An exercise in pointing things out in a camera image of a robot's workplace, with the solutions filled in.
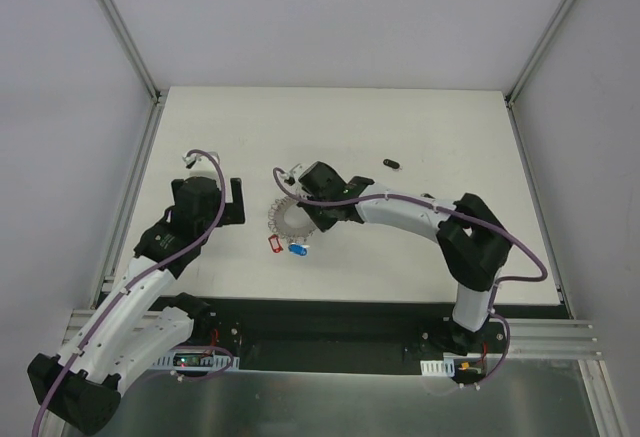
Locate aluminium frame post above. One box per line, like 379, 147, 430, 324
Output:
504, 0, 606, 108
97, 0, 163, 104

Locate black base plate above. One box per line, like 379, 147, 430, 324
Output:
149, 296, 574, 373

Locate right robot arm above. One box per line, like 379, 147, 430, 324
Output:
284, 161, 512, 356

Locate metal disc with keyrings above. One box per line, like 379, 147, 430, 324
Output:
268, 197, 317, 243

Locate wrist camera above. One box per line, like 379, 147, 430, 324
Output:
278, 163, 308, 197
182, 149, 220, 169

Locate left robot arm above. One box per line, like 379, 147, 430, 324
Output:
27, 176, 245, 436

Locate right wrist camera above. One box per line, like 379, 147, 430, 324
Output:
278, 163, 308, 197

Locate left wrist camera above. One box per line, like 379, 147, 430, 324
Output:
182, 149, 220, 169

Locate right aluminium frame post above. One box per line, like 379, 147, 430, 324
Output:
504, 0, 606, 108

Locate blue key tag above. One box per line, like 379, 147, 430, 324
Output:
288, 243, 308, 257

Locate right cable duct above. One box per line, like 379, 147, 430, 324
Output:
420, 358, 455, 378

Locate left cable duct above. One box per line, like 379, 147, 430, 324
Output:
149, 350, 240, 372

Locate cable duct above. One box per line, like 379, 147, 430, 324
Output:
420, 358, 455, 378
149, 350, 240, 372

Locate red key tag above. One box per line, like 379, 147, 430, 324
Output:
268, 235, 285, 254

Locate left aluminium frame post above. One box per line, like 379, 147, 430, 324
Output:
97, 0, 163, 104

